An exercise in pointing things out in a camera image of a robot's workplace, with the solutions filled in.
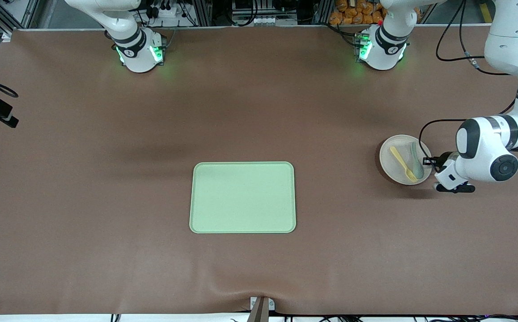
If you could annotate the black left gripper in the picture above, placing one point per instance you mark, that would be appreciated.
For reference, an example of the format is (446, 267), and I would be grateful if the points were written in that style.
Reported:
(443, 159)

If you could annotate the yellow plastic fork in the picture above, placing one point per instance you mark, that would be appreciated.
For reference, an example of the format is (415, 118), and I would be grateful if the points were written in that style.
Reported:
(401, 162)

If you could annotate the round beige speckled plate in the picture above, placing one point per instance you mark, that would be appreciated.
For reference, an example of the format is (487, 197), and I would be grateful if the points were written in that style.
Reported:
(395, 169)

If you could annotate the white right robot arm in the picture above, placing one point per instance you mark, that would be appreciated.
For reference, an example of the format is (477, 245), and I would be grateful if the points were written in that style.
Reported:
(136, 49)

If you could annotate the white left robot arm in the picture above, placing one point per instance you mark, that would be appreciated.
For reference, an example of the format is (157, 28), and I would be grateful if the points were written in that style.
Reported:
(505, 44)

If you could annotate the pale teal plastic spoon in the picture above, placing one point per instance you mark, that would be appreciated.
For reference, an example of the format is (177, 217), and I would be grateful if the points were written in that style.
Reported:
(417, 164)

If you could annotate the brown table mat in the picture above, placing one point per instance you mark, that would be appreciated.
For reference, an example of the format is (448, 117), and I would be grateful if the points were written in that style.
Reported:
(107, 201)

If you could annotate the orange snack bag pile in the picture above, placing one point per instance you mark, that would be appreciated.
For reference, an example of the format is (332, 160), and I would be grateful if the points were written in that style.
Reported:
(348, 13)

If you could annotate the white power strip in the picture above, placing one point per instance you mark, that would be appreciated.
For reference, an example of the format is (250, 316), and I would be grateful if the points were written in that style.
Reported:
(164, 12)
(263, 20)

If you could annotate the light green plastic tray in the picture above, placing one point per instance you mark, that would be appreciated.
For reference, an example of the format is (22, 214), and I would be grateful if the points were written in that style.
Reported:
(241, 197)

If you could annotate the metal clamp bracket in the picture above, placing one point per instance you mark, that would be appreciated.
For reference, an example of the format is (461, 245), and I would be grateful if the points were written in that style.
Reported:
(262, 306)

